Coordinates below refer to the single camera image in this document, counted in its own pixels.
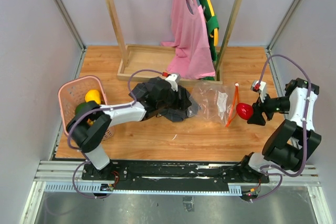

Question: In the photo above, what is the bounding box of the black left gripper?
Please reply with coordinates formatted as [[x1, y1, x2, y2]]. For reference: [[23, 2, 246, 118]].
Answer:
[[157, 86, 192, 111]]

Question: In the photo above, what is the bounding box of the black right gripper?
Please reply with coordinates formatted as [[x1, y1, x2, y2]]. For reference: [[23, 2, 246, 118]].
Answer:
[[247, 91, 290, 126]]

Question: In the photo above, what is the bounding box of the red yellow fake mango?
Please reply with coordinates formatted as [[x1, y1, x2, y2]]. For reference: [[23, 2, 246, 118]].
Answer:
[[236, 103, 254, 121]]

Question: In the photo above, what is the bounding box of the clear zip top bag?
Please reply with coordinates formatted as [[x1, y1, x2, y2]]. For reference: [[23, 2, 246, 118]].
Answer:
[[191, 81, 240, 127]]

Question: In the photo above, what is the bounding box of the yellow fake lemon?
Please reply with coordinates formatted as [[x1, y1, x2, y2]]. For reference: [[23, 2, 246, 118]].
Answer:
[[85, 89, 101, 105]]

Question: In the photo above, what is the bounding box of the dark green fake lime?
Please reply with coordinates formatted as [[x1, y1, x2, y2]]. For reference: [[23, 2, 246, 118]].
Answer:
[[75, 102, 91, 115]]

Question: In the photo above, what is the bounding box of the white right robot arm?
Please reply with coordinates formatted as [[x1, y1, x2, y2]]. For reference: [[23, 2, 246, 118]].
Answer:
[[236, 78, 321, 182]]

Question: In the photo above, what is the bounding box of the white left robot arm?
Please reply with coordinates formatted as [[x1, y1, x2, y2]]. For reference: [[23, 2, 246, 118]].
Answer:
[[66, 77, 200, 180]]

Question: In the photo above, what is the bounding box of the dark grey checked cloth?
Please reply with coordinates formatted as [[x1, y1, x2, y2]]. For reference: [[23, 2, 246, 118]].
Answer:
[[129, 77, 201, 122]]

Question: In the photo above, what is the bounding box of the pink t-shirt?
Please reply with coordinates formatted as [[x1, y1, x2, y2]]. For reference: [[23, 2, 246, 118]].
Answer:
[[161, 0, 215, 79]]

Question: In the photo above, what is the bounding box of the wooden clothes rack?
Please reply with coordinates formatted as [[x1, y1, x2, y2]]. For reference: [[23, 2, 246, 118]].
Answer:
[[105, 0, 242, 84]]

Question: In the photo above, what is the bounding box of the green t-shirt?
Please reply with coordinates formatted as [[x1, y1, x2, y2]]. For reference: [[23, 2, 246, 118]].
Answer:
[[193, 0, 220, 81]]

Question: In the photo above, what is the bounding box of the pink plastic basket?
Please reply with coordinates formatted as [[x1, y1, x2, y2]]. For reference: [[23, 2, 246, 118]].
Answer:
[[58, 76, 108, 137]]

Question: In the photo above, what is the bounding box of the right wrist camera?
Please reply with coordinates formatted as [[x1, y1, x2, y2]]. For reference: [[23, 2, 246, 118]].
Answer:
[[250, 80, 267, 103]]

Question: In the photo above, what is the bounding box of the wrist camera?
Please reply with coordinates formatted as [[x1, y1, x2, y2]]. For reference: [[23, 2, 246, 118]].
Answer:
[[162, 72, 181, 92], [250, 80, 267, 103]]

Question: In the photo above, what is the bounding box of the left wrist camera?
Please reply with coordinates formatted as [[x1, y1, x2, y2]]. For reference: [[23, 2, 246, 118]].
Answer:
[[162, 72, 181, 92]]

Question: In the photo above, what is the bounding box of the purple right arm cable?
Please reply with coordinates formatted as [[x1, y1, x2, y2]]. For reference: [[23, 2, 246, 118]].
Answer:
[[251, 54, 313, 200]]

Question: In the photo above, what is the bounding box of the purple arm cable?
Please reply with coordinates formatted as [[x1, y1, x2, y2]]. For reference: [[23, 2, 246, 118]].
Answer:
[[67, 69, 165, 200], [251, 54, 313, 200]]

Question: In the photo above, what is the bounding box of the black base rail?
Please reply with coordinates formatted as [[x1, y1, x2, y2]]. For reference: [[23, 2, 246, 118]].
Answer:
[[81, 161, 269, 192]]

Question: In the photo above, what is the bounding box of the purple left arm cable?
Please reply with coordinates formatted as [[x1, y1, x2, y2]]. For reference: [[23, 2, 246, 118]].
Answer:
[[67, 69, 165, 200]]

